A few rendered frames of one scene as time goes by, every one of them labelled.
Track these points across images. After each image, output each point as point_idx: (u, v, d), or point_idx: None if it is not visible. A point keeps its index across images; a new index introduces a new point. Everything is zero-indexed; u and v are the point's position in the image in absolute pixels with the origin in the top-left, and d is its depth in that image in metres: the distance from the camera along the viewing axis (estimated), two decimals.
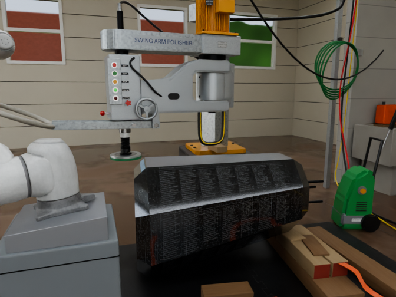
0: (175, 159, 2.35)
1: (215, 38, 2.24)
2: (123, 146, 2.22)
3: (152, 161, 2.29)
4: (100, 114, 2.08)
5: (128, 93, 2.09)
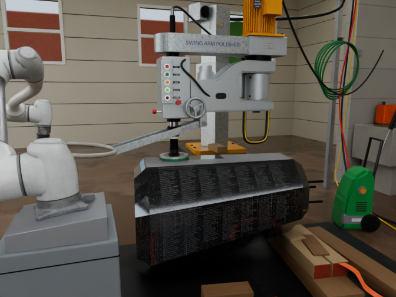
0: None
1: (263, 39, 2.31)
2: (172, 147, 2.35)
3: (152, 161, 2.29)
4: (152, 112, 2.22)
5: (178, 93, 2.21)
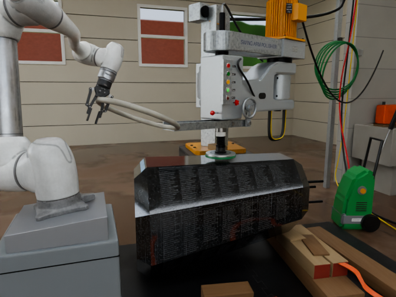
0: (175, 159, 2.35)
1: (291, 43, 2.48)
2: (221, 145, 2.27)
3: (152, 161, 2.29)
4: (211, 114, 2.10)
5: (234, 93, 2.16)
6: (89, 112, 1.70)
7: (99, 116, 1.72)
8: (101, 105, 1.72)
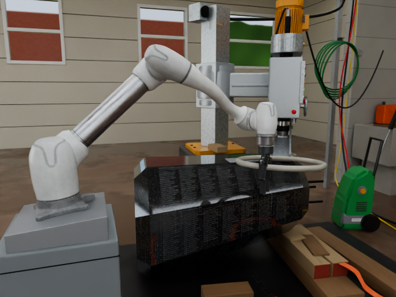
0: (175, 159, 2.35)
1: None
2: None
3: (152, 161, 2.29)
4: (294, 113, 2.19)
5: None
6: (266, 184, 1.58)
7: (269, 183, 1.63)
8: (268, 171, 1.62)
